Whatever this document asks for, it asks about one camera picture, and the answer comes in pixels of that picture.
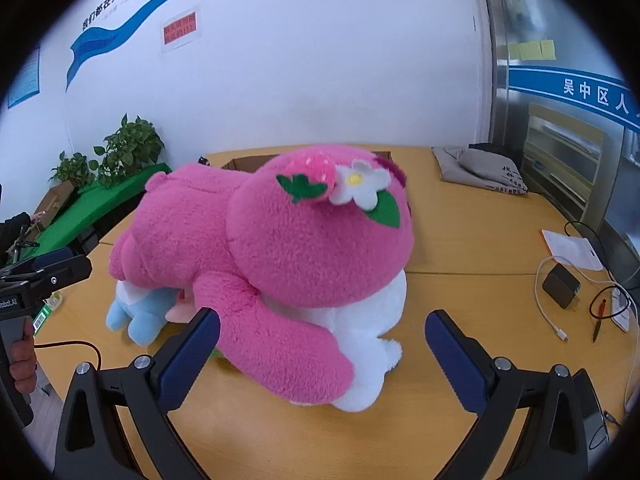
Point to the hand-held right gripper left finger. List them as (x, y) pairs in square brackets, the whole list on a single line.
[(196, 345)]

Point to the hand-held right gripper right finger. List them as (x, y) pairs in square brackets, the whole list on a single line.
[(450, 355)]

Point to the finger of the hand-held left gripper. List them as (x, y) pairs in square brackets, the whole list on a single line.
[(70, 272), (57, 255)]

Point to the green plush toy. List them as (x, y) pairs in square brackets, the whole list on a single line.
[(217, 355)]

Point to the small peach plush toy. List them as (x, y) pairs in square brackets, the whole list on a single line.
[(181, 311)]

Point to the light blue plush toy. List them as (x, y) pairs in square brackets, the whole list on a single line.
[(142, 322)]

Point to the white plush toy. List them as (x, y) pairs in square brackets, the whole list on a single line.
[(360, 330)]

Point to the large pink plush toy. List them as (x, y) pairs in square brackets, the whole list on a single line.
[(280, 240)]

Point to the large cardboard box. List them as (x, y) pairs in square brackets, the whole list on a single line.
[(240, 162)]

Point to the person's left hand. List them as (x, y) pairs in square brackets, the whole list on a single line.
[(22, 365)]

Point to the green white packet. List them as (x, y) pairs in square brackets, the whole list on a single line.
[(47, 316)]

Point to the small brown carton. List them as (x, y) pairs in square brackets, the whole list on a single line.
[(55, 202)]

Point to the small potted plant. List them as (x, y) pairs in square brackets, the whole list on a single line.
[(72, 170)]

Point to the large potted plant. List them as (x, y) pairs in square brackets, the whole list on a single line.
[(127, 147)]

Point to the black charger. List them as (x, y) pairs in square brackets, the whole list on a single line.
[(561, 287)]

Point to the red black pen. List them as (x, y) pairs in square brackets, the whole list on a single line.
[(598, 320)]

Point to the white paper sheet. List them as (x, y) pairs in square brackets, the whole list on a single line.
[(570, 247)]

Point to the small black clip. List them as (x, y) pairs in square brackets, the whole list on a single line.
[(203, 160)]

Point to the white adapter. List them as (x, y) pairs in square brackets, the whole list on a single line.
[(621, 307)]

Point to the grey cloth bag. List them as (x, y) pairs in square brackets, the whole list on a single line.
[(460, 172)]

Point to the blue glass banner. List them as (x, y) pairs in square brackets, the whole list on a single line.
[(560, 90)]

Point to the yellow sticky note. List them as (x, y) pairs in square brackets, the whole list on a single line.
[(527, 50), (515, 51), (549, 48)]

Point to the blue ribbon wall decal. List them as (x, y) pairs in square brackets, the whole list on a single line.
[(100, 37)]

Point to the red wall notice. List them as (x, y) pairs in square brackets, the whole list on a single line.
[(180, 30)]

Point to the grey door frame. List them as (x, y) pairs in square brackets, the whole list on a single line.
[(492, 60)]

